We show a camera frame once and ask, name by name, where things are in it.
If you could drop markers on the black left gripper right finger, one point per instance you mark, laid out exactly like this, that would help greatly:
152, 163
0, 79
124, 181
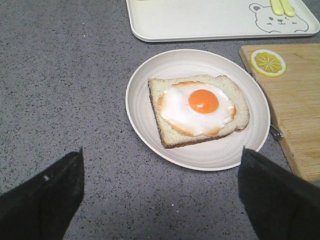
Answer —
279, 204

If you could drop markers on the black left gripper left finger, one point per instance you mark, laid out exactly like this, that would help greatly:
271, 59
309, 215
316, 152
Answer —
43, 207

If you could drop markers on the white round plate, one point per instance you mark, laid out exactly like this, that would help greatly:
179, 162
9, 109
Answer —
215, 155

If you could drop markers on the bottom bread slice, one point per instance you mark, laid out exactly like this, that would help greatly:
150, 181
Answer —
170, 137

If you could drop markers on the white bear tray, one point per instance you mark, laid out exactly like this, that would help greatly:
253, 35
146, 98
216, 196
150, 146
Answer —
199, 20

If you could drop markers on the wooden cutting board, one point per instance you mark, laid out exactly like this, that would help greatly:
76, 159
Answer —
294, 101

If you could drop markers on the fried egg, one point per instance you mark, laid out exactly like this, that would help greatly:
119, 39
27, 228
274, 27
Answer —
195, 108

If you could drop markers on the lemon slice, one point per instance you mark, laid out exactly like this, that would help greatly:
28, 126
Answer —
268, 63

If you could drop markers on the yellow plastic knife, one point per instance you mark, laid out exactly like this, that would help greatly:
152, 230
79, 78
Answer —
288, 8

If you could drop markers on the metal board handle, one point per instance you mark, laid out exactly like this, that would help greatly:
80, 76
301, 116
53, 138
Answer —
277, 133

